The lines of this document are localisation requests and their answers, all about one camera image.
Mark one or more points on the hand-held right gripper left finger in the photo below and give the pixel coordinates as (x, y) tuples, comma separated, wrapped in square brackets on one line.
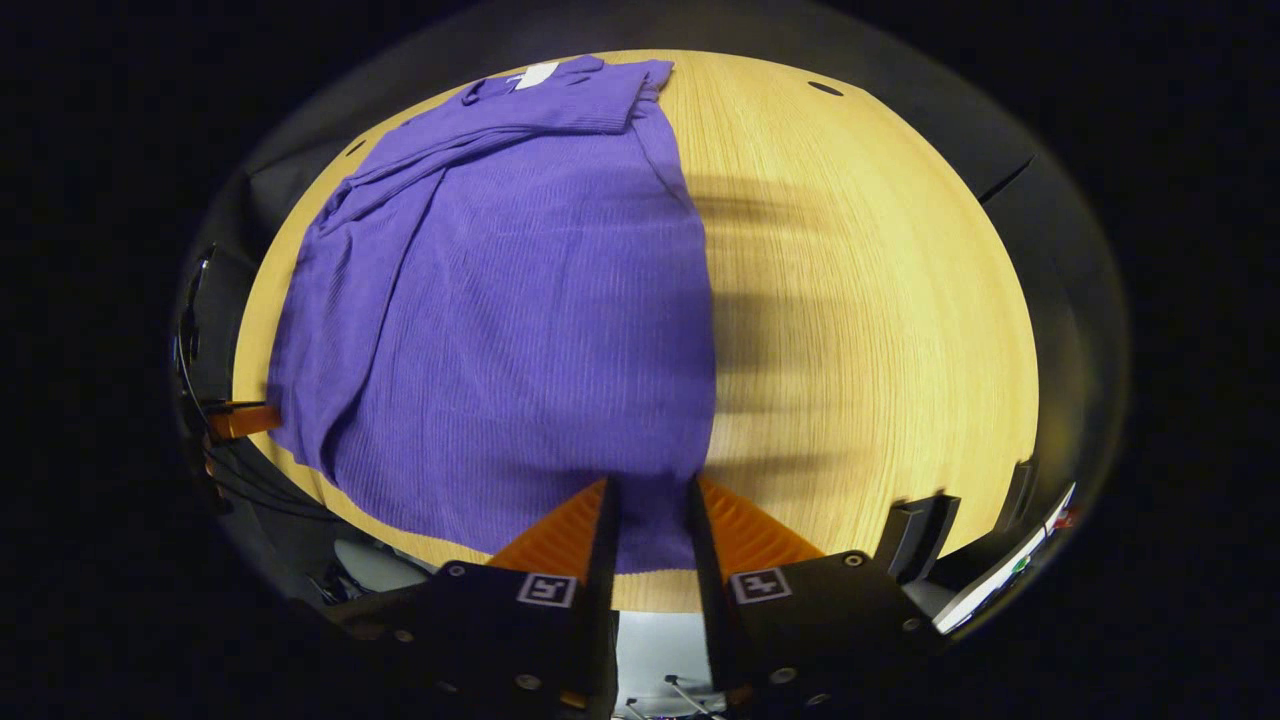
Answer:
[(603, 560)]

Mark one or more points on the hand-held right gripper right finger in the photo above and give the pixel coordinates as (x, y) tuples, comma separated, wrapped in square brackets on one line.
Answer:
[(705, 580)]

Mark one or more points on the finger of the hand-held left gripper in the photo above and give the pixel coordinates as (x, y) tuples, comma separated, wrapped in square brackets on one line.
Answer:
[(245, 420)]

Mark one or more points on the purple knit shirt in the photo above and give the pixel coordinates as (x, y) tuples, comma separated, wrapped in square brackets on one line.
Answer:
[(500, 350)]

